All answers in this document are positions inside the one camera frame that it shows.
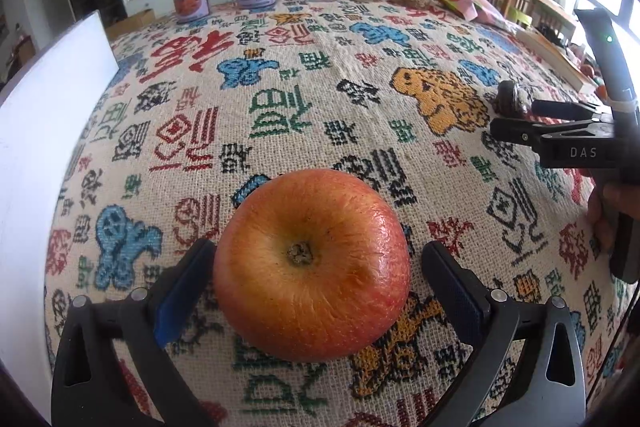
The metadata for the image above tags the person's right hand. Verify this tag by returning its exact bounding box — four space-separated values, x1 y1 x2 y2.
587 184 631 253

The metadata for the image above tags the white board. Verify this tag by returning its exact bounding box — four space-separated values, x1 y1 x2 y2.
0 9 121 427

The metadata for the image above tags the cardboard box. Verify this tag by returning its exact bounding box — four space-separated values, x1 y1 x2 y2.
106 9 156 40

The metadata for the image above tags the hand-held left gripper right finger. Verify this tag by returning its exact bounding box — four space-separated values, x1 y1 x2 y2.
421 241 587 427

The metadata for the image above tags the printed woven tablecloth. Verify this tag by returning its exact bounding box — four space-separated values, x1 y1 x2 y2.
42 0 640 427

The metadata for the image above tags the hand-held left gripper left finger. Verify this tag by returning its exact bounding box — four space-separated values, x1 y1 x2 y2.
50 238 218 427

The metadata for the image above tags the red apple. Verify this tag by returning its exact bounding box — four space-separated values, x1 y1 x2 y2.
212 168 412 363

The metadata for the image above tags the dark purple passion fruit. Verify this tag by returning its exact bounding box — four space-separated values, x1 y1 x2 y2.
495 80 532 116

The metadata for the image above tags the pink fruit-print snack bag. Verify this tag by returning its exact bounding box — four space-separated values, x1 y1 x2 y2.
432 0 516 25

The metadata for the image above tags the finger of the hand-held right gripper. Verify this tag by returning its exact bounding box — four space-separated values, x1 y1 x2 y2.
531 99 615 122
490 117 615 145

